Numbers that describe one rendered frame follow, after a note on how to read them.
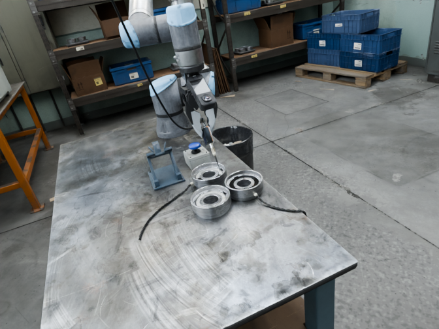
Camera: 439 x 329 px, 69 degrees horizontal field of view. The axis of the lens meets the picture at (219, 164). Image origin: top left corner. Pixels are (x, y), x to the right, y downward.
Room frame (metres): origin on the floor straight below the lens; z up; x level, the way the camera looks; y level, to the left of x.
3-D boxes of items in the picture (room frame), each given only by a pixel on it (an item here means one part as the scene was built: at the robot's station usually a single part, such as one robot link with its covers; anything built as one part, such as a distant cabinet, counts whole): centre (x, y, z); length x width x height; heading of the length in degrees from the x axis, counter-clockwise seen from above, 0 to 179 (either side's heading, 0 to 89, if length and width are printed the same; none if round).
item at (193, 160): (0.97, 0.07, 0.82); 0.08 x 0.07 x 0.05; 18
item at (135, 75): (4.34, 0.91, 0.56); 0.52 x 0.38 x 0.22; 105
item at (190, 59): (0.92, 0.03, 1.15); 0.08 x 0.08 x 0.05
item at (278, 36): (5.00, -1.15, 0.67); 0.52 x 0.43 x 0.43; 108
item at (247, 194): (0.75, -0.06, 0.82); 0.10 x 0.10 x 0.04
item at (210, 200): (0.70, 0.04, 0.82); 0.10 x 0.10 x 0.04
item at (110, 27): (4.33, 0.92, 1.19); 0.52 x 0.42 x 0.38; 108
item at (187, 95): (0.93, 0.03, 1.07); 0.09 x 0.08 x 0.12; 15
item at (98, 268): (0.92, 0.23, 0.79); 1.20 x 0.60 x 0.02; 18
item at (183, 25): (0.93, 0.03, 1.23); 0.09 x 0.08 x 0.11; 1
